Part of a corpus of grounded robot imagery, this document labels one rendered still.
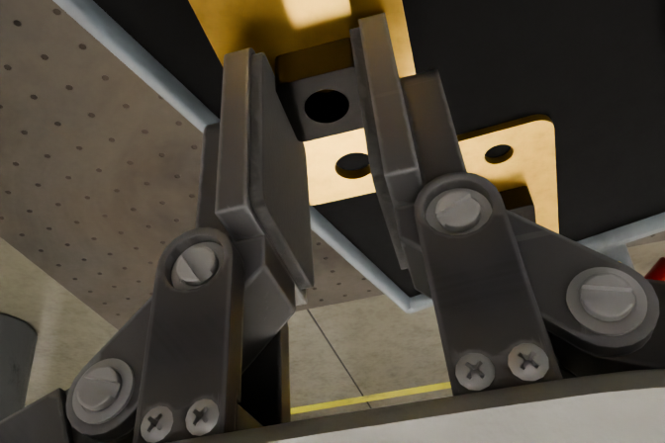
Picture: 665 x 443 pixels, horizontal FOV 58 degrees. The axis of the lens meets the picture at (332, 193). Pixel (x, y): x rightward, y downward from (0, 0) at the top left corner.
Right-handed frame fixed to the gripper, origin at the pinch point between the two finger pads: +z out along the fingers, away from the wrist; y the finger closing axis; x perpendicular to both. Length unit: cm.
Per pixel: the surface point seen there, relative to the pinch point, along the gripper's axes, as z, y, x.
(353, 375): 122, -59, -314
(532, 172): 6.2, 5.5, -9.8
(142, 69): 5.9, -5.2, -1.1
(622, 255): 8.5, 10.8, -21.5
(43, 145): 52, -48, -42
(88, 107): 52, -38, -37
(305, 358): 122, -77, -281
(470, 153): 6.2, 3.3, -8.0
